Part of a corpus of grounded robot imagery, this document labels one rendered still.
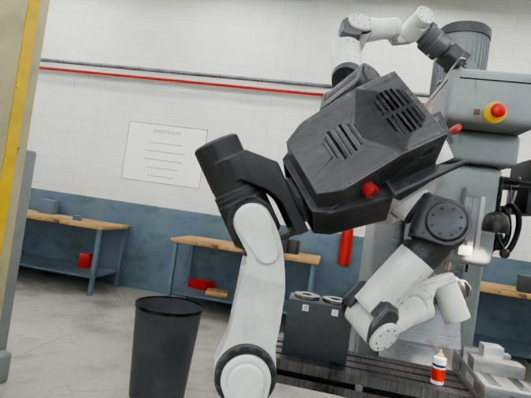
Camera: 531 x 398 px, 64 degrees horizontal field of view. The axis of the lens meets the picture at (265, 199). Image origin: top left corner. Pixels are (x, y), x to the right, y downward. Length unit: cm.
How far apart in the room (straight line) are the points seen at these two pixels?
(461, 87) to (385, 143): 54
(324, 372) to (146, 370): 180
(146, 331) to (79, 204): 404
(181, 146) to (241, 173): 523
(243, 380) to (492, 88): 105
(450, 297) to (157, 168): 542
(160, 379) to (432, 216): 244
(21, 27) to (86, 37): 525
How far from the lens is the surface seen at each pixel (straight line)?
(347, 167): 90
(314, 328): 151
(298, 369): 149
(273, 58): 618
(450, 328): 196
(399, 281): 99
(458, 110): 138
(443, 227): 95
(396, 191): 95
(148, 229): 627
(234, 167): 96
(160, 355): 303
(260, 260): 95
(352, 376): 149
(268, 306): 100
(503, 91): 143
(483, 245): 150
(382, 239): 190
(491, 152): 148
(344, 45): 132
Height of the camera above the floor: 140
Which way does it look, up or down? 1 degrees up
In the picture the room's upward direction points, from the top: 8 degrees clockwise
